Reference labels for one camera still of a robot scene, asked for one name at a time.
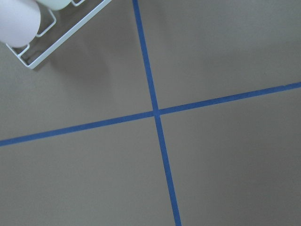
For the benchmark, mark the pale green plastic cup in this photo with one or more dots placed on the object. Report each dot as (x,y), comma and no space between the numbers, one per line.
(54,4)

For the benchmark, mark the pink plastic cup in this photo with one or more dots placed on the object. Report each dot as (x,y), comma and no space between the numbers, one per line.
(19,22)

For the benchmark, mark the white wire cup rack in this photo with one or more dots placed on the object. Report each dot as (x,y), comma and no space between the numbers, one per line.
(56,27)

